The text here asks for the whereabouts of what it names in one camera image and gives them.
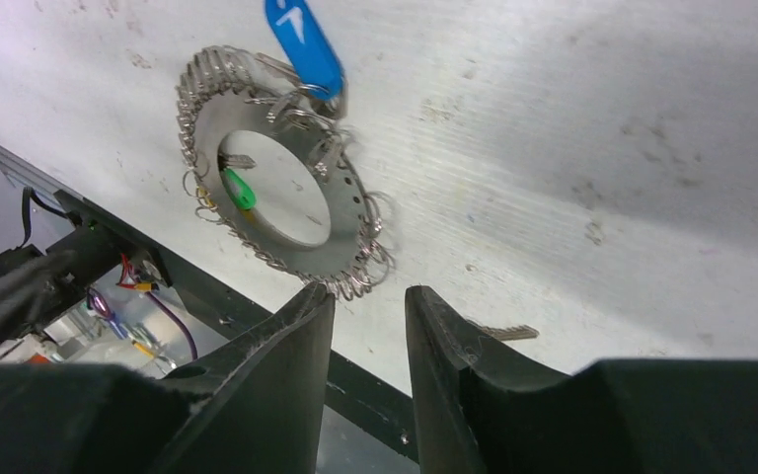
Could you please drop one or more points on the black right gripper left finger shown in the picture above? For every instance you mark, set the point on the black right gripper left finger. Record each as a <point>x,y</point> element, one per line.
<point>254,405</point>

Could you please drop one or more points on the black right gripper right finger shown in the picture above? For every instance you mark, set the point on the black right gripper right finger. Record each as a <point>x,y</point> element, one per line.
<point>482,407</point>

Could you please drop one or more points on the metal ring disc with keyrings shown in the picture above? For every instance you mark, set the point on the metal ring disc with keyrings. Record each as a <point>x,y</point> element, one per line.
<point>313,219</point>

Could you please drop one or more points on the blue key tag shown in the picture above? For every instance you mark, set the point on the blue key tag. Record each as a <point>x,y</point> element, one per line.
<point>306,46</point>

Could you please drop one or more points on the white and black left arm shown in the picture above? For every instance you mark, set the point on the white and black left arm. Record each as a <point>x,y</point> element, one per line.
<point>37,287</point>

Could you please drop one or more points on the silver key on red tag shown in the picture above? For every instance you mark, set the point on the silver key on red tag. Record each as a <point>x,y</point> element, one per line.
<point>514,333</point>

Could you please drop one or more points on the green key tag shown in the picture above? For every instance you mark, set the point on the green key tag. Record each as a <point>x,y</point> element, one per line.
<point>239,192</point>

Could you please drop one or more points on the silver key on green tag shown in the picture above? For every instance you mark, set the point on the silver key on green tag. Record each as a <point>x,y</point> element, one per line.
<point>238,161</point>

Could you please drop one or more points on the aluminium frame rail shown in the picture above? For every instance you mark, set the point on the aluminium frame rail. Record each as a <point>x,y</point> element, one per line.
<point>23,174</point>

